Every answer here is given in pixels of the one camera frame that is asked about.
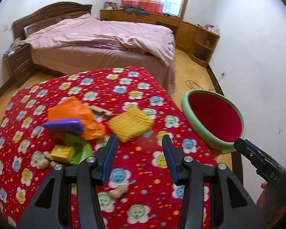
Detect green snack wrapper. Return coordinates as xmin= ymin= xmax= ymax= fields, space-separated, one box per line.
xmin=64 ymin=133 xmax=93 ymax=165

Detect purple plastic bag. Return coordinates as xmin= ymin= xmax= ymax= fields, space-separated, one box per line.
xmin=42 ymin=118 xmax=85 ymax=135

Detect yellow foam fruit net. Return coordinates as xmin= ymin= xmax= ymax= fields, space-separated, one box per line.
xmin=107 ymin=107 xmax=154 ymax=143

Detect small wooden piece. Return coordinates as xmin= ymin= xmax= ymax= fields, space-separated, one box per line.
xmin=86 ymin=104 xmax=112 ymax=117

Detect orange plastic bag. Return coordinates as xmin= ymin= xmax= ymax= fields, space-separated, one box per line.
xmin=47 ymin=96 xmax=106 ymax=141

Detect person's right hand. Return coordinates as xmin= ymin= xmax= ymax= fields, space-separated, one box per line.
xmin=256 ymin=181 xmax=286 ymax=228

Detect peanut shell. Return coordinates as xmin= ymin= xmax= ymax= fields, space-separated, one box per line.
xmin=109 ymin=185 xmax=129 ymax=200

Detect small yellow box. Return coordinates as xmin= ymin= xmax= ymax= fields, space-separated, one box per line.
xmin=50 ymin=145 xmax=75 ymax=163

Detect red floral smiley quilt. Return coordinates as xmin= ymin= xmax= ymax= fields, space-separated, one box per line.
xmin=0 ymin=67 xmax=215 ymax=228

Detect red bin with green rim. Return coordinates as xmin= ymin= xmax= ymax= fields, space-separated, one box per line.
xmin=181 ymin=90 xmax=246 ymax=155

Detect corner wooden shelf unit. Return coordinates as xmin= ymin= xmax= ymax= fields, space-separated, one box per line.
xmin=189 ymin=27 xmax=220 ymax=68

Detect long wooden desk cabinet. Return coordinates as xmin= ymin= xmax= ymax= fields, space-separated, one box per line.
xmin=100 ymin=9 xmax=197 ymax=52

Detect pink bed duvet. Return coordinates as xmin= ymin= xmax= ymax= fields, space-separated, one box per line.
xmin=25 ymin=14 xmax=174 ymax=66

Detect dark wooden nightstand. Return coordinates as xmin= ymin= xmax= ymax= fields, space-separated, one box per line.
xmin=3 ymin=44 xmax=35 ymax=87

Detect dark clothes on desk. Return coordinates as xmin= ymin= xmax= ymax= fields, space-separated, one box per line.
xmin=123 ymin=4 xmax=150 ymax=17

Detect dark wooden bed headboard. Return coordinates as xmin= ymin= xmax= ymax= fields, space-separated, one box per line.
xmin=12 ymin=2 xmax=93 ymax=39

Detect black cable coil on floor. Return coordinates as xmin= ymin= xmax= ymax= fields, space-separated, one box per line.
xmin=185 ymin=80 xmax=206 ymax=91

